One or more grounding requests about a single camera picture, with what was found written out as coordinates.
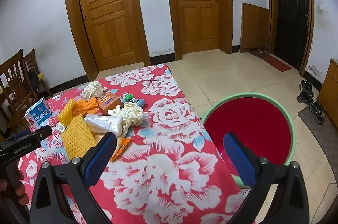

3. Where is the blue white milk carton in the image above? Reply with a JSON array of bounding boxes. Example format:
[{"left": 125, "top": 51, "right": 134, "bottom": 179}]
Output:
[{"left": 24, "top": 98, "right": 52, "bottom": 129}]

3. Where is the yellow foam fruit net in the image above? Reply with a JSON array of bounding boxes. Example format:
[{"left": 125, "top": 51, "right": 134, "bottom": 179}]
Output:
[{"left": 58, "top": 99, "right": 97, "bottom": 160}]

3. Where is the small orange snack wrapper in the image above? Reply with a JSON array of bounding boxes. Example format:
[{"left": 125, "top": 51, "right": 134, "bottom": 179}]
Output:
[{"left": 110, "top": 137, "right": 130, "bottom": 162}]

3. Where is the orange plastic wrapper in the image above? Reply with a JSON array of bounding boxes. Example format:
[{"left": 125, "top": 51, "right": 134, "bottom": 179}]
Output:
[{"left": 72, "top": 97, "right": 98, "bottom": 117}]

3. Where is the orange cardboard box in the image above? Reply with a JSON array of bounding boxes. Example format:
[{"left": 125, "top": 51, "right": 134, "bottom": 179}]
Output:
[{"left": 97, "top": 92, "right": 124, "bottom": 116}]

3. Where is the cream plastic bag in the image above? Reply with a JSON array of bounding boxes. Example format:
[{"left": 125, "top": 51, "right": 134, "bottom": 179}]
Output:
[{"left": 108, "top": 102, "right": 144, "bottom": 137}]

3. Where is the white paper ball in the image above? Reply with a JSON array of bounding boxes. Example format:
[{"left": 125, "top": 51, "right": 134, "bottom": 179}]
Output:
[{"left": 80, "top": 81, "right": 107, "bottom": 101}]

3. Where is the person's left hand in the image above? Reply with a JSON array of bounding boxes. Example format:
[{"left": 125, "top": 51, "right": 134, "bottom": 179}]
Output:
[{"left": 0, "top": 170, "right": 29, "bottom": 206}]

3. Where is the wooden chair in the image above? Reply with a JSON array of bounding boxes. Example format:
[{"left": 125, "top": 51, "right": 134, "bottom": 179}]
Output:
[
  {"left": 1, "top": 49, "right": 37, "bottom": 132},
  {"left": 23, "top": 48, "right": 53, "bottom": 97}
]

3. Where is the grey floor mat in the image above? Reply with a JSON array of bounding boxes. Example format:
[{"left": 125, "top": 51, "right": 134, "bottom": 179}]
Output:
[{"left": 298, "top": 105, "right": 337, "bottom": 176}]

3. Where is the red bin green rim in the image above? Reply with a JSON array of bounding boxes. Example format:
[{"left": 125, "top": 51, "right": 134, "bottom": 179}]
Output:
[{"left": 201, "top": 92, "right": 296, "bottom": 188}]

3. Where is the red floral tablecloth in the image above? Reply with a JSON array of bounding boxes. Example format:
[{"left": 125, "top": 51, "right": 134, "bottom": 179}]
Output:
[{"left": 17, "top": 63, "right": 255, "bottom": 224}]

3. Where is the black sneaker near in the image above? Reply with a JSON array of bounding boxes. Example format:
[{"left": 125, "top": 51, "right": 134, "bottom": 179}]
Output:
[{"left": 309, "top": 102, "right": 325, "bottom": 125}]

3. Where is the black sneaker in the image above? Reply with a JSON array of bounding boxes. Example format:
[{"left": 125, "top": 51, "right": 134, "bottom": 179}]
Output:
[
  {"left": 300, "top": 80, "right": 315, "bottom": 97},
  {"left": 309, "top": 102, "right": 325, "bottom": 125},
  {"left": 297, "top": 92, "right": 314, "bottom": 105}
]

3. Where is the black sneaker middle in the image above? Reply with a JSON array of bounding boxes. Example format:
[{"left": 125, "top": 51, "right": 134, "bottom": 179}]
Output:
[{"left": 297, "top": 92, "right": 314, "bottom": 105}]

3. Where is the wooden shoe cabinet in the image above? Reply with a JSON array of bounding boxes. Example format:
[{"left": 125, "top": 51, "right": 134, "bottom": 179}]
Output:
[{"left": 317, "top": 58, "right": 338, "bottom": 126}]

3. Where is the black sneaker far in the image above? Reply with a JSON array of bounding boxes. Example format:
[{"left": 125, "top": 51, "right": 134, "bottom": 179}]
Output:
[{"left": 300, "top": 80, "right": 315, "bottom": 97}]

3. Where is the red door mat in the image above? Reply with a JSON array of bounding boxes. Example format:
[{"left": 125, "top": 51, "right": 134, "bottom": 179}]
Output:
[{"left": 250, "top": 50, "right": 291, "bottom": 72}]

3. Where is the left wooden door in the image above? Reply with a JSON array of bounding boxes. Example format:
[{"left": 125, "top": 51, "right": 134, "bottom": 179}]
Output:
[{"left": 65, "top": 0, "right": 150, "bottom": 80}]

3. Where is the dark open doorway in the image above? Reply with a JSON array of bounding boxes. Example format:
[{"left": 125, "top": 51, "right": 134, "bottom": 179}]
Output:
[{"left": 267, "top": 0, "right": 315, "bottom": 76}]

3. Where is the green blue toy keychain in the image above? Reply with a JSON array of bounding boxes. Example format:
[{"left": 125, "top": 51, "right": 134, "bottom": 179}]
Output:
[{"left": 120, "top": 92, "right": 146, "bottom": 107}]

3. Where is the wooden wall panel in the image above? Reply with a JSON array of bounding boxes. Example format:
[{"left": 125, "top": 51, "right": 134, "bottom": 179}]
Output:
[{"left": 240, "top": 3, "right": 270, "bottom": 52}]

